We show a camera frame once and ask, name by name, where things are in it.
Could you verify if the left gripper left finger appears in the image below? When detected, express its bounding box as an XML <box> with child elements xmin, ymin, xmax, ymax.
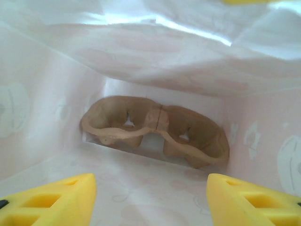
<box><xmin>0</xmin><ymin>173</ymin><xmax>97</xmax><ymax>226</ymax></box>

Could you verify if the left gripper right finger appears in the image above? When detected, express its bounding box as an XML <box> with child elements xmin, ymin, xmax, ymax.
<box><xmin>206</xmin><ymin>173</ymin><xmax>301</xmax><ymax>226</ymax></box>

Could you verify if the brown pulp cup carrier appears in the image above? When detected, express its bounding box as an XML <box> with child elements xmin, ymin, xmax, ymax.
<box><xmin>79</xmin><ymin>95</ymin><xmax>230</xmax><ymax>170</ymax></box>

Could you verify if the red and white paper bag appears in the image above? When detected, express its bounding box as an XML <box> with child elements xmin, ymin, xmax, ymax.
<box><xmin>0</xmin><ymin>0</ymin><xmax>301</xmax><ymax>226</ymax></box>

